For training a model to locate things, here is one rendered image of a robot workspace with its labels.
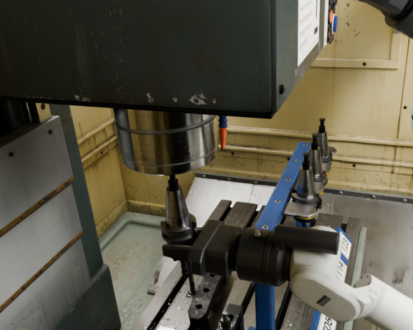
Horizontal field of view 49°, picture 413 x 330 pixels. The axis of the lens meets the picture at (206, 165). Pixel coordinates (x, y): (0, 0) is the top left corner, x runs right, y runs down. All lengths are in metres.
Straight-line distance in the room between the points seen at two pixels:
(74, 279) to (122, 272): 0.62
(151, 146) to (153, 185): 1.48
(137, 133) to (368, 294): 0.42
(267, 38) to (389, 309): 0.46
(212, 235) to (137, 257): 1.23
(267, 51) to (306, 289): 0.38
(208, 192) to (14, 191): 1.01
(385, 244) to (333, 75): 0.62
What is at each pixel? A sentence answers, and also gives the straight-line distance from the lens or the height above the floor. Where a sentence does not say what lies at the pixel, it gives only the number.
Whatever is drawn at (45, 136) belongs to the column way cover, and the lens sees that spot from 1.14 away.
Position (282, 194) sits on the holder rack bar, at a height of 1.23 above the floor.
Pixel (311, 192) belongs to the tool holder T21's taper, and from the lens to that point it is 1.07.
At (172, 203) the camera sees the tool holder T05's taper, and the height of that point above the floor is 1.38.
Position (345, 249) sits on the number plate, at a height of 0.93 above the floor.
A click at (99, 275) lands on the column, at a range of 1.48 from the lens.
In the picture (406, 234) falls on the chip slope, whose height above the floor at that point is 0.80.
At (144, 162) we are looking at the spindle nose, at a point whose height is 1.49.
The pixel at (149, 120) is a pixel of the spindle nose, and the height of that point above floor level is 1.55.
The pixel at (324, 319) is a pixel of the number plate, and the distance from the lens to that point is 1.17.
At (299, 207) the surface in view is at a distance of 1.06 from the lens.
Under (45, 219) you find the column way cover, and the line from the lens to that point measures 1.19.
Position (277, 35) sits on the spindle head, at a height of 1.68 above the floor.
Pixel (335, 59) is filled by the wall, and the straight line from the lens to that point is 1.65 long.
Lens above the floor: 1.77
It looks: 26 degrees down
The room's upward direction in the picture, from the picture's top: 5 degrees counter-clockwise
